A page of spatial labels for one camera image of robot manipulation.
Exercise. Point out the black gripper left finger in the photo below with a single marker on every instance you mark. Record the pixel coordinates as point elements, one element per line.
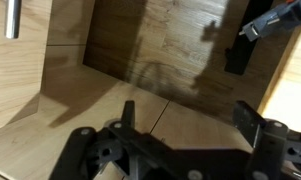
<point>138,156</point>

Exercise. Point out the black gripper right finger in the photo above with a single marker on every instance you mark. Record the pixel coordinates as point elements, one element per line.
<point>276,151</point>

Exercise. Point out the wooden drawer with steel handle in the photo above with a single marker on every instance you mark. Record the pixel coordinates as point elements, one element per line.
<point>24,26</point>

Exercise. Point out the wooden cabinet door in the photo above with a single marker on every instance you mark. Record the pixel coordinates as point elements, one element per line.
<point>74,97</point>

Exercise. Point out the grey power plug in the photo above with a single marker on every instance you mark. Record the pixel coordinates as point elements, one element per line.
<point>284,16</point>

